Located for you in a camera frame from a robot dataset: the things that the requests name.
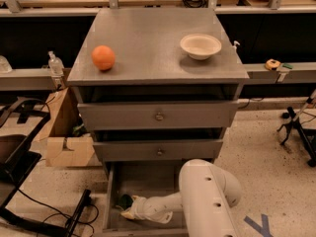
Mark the middle grey drawer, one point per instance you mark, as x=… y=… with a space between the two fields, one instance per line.
x=158 y=150

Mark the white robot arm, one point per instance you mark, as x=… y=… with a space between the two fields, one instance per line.
x=206 y=194

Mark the orange ball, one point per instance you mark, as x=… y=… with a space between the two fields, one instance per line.
x=103 y=57

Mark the black tripod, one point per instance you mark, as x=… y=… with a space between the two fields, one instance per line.
x=307 y=135

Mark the grey drawer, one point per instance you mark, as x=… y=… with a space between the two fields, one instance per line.
x=144 y=179
x=147 y=115
x=158 y=150

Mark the cardboard box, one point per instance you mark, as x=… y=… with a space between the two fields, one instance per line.
x=63 y=147

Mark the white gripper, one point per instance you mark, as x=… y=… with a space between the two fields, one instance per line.
x=147 y=207

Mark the white bowl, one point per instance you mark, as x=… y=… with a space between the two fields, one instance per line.
x=200 y=46

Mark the top grey drawer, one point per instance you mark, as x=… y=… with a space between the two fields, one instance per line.
x=147 y=115

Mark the grey drawer cabinet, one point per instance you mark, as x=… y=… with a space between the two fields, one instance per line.
x=151 y=67

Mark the green yellow sponge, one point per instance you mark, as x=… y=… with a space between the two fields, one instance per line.
x=124 y=202

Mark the clear plastic bottle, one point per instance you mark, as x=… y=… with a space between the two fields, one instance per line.
x=55 y=64

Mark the bottom grey drawer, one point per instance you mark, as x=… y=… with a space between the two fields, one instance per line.
x=144 y=179

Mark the black metal stand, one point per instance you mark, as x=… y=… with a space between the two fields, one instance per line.
x=16 y=163

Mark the small white spray bottle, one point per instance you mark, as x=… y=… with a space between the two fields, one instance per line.
x=235 y=46

